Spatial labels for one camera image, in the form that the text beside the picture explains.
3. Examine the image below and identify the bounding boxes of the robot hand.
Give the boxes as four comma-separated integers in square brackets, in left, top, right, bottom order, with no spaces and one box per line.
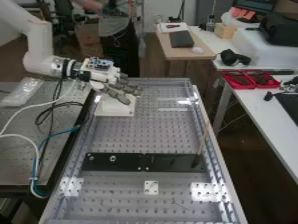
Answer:
[82,56,144,106]

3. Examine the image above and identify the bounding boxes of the small white box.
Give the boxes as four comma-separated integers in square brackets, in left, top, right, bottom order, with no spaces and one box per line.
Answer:
[95,90,137,118]

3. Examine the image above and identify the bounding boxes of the person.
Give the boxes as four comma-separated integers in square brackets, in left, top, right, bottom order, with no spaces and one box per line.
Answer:
[72,0,144,79]

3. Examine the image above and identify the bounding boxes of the wooden desk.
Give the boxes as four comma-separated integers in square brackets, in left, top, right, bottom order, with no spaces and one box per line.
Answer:
[153,31,221,90]

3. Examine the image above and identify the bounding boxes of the clear plastic bag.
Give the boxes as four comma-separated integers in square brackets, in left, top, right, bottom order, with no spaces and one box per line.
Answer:
[0,77,46,108]

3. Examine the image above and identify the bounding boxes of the flat black box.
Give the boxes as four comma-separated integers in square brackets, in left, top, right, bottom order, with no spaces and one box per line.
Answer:
[168,30,196,49]

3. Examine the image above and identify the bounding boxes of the white computer mouse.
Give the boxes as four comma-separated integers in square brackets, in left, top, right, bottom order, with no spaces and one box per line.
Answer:
[191,46,207,55]

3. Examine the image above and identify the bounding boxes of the white desk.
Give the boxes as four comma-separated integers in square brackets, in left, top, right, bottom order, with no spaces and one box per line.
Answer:
[212,71,298,186]
[189,23,298,76]

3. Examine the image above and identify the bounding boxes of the black headphones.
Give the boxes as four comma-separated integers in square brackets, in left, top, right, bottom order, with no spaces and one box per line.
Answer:
[220,48,253,67]

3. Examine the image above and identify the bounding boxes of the red tray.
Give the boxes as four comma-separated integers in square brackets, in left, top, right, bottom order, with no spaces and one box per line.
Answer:
[247,70,282,89]
[221,70,258,90]

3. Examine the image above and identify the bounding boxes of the small cardboard box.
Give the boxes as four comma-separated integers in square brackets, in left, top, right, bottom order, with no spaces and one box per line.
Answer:
[213,22,237,40]

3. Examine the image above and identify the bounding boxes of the black plate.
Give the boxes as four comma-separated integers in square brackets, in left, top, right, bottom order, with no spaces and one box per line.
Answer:
[82,152,208,174]

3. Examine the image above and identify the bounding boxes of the clear box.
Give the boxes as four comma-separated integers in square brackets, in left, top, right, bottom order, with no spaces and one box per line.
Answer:
[39,78,251,224]

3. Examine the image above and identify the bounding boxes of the orange package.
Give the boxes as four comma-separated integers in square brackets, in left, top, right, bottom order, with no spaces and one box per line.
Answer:
[229,6,257,21]

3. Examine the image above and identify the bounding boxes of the black bag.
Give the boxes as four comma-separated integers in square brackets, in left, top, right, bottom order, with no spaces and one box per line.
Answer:
[260,12,298,48]

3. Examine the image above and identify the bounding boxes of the black cable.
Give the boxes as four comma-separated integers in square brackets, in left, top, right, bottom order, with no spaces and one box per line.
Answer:
[34,79,87,128]

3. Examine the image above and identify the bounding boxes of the white cable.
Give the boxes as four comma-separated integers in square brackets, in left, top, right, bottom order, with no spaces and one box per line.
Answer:
[0,81,80,134]
[0,133,44,198]

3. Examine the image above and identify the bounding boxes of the blue cable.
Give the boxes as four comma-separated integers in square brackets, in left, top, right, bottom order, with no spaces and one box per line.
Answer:
[36,124,84,198]

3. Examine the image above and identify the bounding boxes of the small white square bracket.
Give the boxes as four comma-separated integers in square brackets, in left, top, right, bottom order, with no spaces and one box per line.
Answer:
[143,180,160,196]

